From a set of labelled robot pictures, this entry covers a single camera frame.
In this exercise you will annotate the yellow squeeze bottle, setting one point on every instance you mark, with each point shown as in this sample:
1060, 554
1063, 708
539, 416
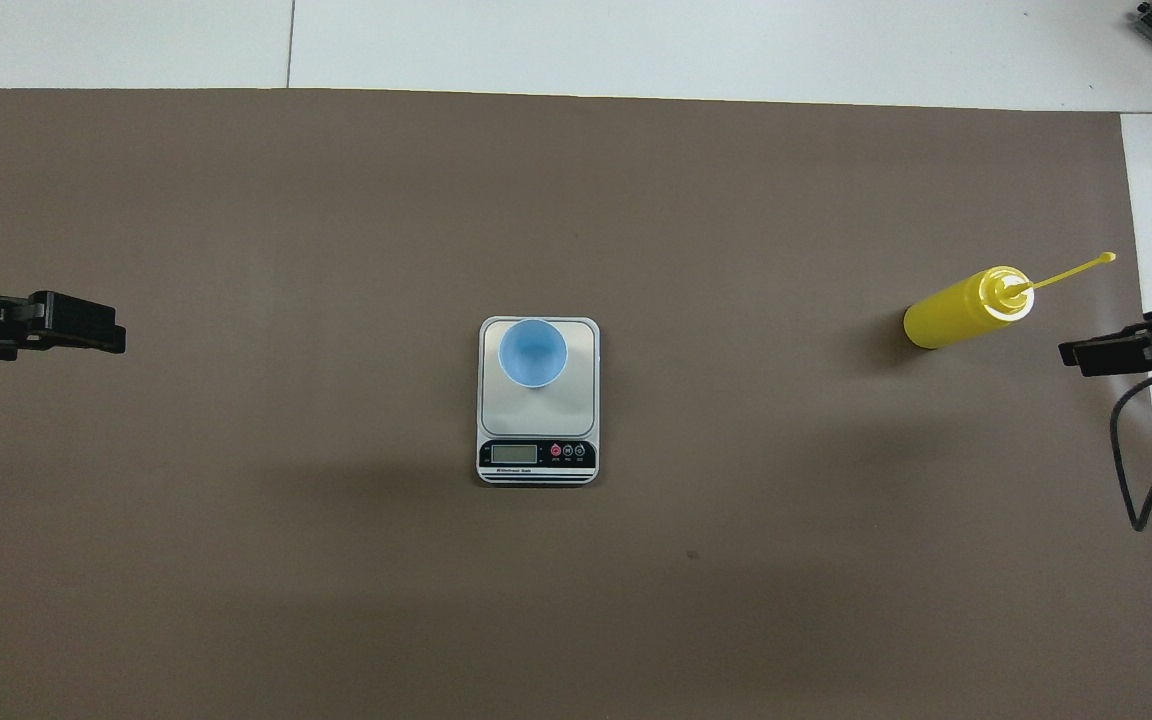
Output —
951, 315

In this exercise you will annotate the light blue plastic cup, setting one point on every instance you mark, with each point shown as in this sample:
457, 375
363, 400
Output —
533, 352

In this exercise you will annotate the silver digital kitchen scale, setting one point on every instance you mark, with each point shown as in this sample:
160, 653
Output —
537, 420

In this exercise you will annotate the brown table mat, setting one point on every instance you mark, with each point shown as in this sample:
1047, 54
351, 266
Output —
336, 220

